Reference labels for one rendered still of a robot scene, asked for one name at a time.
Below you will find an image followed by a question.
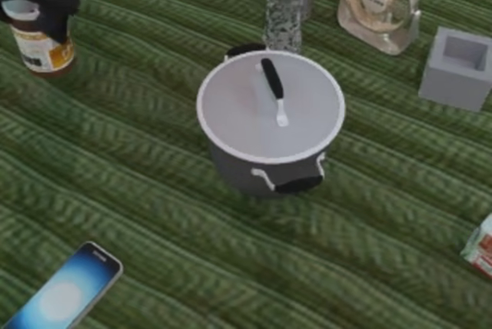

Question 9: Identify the brown jar with label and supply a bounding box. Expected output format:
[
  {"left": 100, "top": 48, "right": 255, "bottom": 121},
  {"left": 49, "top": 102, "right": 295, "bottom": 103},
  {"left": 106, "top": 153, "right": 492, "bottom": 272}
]
[{"left": 2, "top": 0, "right": 76, "bottom": 78}]

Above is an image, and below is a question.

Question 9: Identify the grey pot with lid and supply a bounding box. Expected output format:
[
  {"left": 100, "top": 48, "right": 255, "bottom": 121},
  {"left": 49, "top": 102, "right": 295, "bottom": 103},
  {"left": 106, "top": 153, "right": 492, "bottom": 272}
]
[{"left": 208, "top": 42, "right": 328, "bottom": 200}]

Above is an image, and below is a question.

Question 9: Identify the small beige desk fan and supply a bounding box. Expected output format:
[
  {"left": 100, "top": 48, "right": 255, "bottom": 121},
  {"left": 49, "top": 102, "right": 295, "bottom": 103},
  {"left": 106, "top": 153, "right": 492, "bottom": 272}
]
[{"left": 337, "top": 0, "right": 422, "bottom": 57}]

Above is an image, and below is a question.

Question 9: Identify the green ribbed cloth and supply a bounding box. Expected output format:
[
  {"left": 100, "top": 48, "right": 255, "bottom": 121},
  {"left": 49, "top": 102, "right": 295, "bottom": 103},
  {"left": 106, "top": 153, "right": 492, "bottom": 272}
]
[{"left": 0, "top": 0, "right": 492, "bottom": 329}]

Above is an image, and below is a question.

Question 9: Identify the clear speckled water bottle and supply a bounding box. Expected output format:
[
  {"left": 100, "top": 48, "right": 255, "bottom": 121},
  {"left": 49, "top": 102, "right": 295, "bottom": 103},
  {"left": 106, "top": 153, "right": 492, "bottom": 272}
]
[{"left": 263, "top": 0, "right": 313, "bottom": 55}]

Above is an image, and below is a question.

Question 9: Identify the smartphone with blue screen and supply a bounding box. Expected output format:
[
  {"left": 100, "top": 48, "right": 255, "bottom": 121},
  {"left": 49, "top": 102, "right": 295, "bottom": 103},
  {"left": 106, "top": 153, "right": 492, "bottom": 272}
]
[{"left": 0, "top": 241, "right": 125, "bottom": 329}]

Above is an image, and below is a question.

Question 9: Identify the gray hollow square block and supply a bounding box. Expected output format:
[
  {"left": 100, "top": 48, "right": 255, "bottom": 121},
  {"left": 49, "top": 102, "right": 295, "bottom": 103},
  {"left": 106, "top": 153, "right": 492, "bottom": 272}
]
[{"left": 417, "top": 25, "right": 492, "bottom": 113}]

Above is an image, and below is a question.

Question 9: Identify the white green red carton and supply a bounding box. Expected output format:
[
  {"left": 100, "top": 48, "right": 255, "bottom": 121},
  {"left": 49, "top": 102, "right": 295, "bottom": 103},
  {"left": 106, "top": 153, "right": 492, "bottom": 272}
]
[{"left": 460, "top": 213, "right": 492, "bottom": 281}]

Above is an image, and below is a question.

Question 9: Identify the gray pot lid black handle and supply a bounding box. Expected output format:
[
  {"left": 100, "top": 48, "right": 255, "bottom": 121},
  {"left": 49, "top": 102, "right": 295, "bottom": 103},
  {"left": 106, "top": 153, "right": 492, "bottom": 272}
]
[{"left": 195, "top": 50, "right": 347, "bottom": 164}]

